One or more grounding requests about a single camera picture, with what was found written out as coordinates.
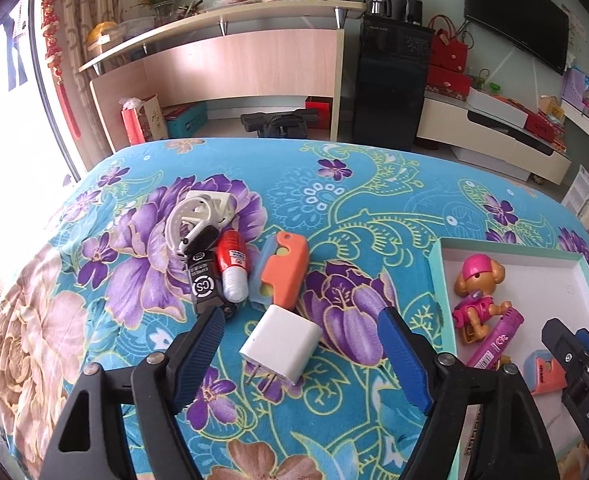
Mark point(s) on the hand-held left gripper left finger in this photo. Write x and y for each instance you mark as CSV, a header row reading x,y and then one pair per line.
x,y
202,355

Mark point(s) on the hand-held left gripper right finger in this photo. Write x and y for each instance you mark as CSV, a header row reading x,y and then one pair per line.
x,y
407,365

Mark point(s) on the coral folding knife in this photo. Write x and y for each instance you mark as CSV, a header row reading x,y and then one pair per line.
x,y
544,377

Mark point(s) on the teal cardboard box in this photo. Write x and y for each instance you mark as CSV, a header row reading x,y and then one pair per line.
x,y
549,285

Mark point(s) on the magenta utility knife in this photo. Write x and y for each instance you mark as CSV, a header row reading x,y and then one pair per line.
x,y
496,340

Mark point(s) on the black toy car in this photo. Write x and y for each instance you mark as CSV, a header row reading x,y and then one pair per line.
x,y
204,285

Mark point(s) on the white charger plug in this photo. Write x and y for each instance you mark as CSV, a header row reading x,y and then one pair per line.
x,y
282,342

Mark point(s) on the pink puppy toy figure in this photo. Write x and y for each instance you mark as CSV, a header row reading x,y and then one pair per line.
x,y
479,305

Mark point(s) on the red and white bottle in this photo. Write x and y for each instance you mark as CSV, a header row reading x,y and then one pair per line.
x,y
232,260

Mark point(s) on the white smart watch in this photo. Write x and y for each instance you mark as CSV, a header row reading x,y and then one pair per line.
x,y
202,240

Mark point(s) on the orange and blue folding knife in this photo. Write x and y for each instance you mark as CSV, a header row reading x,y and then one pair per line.
x,y
284,265

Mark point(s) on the floral blanket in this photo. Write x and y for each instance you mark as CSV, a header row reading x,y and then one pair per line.
x,y
124,270

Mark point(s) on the white printed carton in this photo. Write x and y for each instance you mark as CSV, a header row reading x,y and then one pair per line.
x,y
581,190

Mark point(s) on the white television stand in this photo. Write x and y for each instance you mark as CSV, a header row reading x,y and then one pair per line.
x,y
494,145

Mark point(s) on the flat red boxes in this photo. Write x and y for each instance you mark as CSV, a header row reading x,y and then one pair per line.
x,y
546,127

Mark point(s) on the blue storage box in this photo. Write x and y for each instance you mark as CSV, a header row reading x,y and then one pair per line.
x,y
187,120

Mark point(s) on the red paper gift bag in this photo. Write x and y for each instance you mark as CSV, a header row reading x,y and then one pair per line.
x,y
134,125

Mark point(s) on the black floor appliance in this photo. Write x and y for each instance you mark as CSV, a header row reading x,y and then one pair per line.
x,y
279,122

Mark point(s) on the flat white box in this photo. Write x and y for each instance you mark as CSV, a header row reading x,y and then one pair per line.
x,y
496,105

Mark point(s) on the small red box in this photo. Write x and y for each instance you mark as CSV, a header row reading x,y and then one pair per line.
x,y
318,110

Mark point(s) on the black water dispenser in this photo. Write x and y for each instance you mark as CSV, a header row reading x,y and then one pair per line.
x,y
389,85

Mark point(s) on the curved wooden counter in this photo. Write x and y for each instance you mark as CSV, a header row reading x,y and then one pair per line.
x,y
254,60

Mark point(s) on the red gift bags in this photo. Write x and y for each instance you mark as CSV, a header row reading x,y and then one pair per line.
x,y
449,60

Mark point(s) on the yellow round container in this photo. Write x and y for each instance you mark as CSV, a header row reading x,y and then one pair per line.
x,y
102,32

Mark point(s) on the red hanging decoration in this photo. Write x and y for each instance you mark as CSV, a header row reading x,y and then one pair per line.
x,y
52,35

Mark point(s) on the patterned curtain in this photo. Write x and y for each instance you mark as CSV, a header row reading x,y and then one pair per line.
x,y
89,10

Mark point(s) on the wall television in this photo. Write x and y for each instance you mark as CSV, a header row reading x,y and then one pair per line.
x,y
519,15

